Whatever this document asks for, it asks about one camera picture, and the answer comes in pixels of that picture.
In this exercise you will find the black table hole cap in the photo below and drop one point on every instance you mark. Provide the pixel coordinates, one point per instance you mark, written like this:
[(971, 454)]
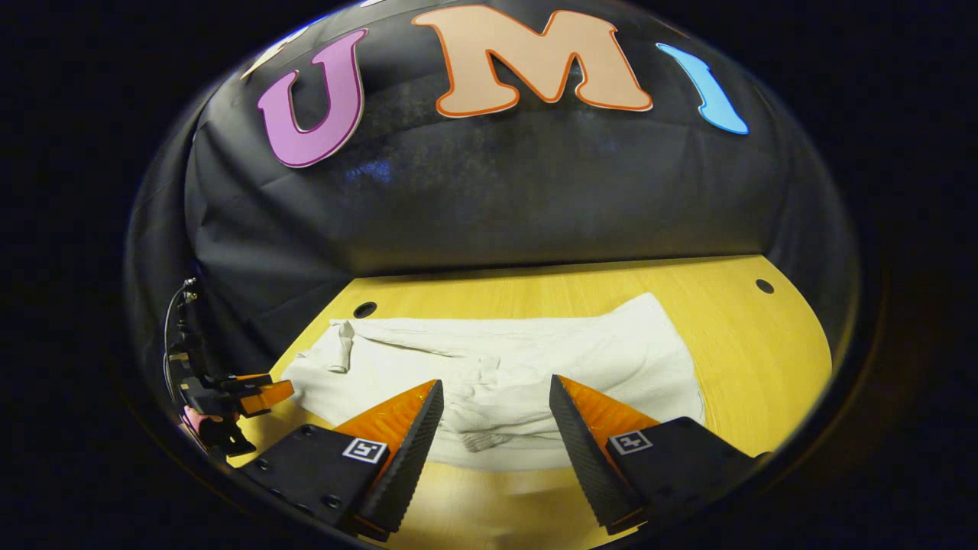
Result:
[(364, 309), (764, 286)]

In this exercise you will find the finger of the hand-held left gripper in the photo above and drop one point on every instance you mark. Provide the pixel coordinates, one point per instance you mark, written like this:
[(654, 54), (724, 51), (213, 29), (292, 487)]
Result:
[(267, 397)]

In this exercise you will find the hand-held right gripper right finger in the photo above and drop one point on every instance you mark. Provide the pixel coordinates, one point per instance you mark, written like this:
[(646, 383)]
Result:
[(581, 451)]

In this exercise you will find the black backdrop cloth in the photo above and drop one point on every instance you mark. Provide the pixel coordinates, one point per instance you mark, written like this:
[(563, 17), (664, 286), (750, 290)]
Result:
[(535, 206)]

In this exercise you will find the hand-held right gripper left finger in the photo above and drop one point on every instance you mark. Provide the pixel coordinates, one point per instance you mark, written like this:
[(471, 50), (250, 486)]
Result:
[(412, 451)]

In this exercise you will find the cream white jeans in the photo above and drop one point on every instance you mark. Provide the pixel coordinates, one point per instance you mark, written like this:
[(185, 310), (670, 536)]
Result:
[(535, 351)]

